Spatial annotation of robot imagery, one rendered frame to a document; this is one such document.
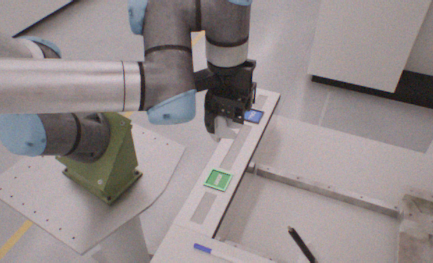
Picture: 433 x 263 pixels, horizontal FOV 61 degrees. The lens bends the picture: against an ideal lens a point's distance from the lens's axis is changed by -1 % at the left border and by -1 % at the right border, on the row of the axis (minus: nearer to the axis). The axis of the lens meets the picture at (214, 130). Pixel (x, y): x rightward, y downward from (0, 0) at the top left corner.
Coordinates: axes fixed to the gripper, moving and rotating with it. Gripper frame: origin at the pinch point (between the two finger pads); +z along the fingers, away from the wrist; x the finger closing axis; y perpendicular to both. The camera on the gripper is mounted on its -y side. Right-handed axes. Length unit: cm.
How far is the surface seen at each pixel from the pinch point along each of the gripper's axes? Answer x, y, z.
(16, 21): 157, -256, 93
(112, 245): -7, -34, 57
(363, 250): 4.0, 38.4, 28.7
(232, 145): 12.8, -0.5, 15.1
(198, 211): -9.9, 0.0, 15.1
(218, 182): -0.9, 1.1, 14.3
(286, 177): 17.0, 14.8, 25.8
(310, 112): 155, 7, 111
